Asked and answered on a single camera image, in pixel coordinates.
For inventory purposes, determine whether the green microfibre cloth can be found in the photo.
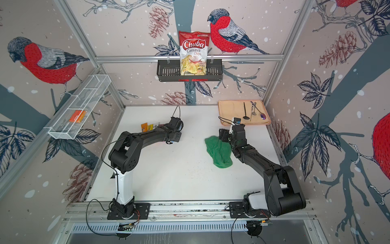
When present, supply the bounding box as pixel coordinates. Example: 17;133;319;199
205;136;233;169

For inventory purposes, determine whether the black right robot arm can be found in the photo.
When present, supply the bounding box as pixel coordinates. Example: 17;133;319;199
219;124;306;216

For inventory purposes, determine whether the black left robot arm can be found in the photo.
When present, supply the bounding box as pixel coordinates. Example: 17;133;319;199
108;117;184;205

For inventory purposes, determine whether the orange toothpaste tube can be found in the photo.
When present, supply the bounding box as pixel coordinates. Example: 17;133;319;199
141;123;148;132

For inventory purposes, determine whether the black ladle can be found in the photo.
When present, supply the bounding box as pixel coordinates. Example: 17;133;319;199
243;102;250;120

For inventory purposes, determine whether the beige cloth mat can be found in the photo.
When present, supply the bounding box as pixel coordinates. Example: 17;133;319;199
218;100;271;125

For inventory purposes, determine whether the purple spoon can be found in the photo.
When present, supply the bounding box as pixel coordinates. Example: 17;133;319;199
255;105;266;120

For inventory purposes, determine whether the red cassava chips bag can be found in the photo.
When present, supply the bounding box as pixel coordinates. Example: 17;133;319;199
179;31;210;76

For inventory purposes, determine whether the orange packet in basket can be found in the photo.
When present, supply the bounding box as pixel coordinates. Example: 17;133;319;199
69;110;87;123

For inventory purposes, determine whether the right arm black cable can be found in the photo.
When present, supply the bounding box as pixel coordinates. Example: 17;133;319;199
218;115;247;244

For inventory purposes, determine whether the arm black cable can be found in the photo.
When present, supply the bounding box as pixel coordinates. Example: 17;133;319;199
218;115;247;244
85;105;182;238

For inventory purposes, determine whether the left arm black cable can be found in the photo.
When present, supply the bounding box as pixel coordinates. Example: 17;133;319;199
85;105;182;238

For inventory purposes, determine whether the black wall basket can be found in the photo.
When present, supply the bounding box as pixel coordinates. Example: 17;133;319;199
157;59;223;82

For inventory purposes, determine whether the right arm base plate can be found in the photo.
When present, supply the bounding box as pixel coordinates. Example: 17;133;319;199
226;201;270;219

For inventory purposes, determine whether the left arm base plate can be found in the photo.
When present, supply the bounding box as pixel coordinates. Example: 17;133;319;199
107;201;151;220

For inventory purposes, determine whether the white wire shelf basket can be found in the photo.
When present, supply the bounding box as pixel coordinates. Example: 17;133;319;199
45;74;111;140

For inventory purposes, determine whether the aluminium front rail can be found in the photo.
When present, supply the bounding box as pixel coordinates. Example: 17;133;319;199
62;200;317;223

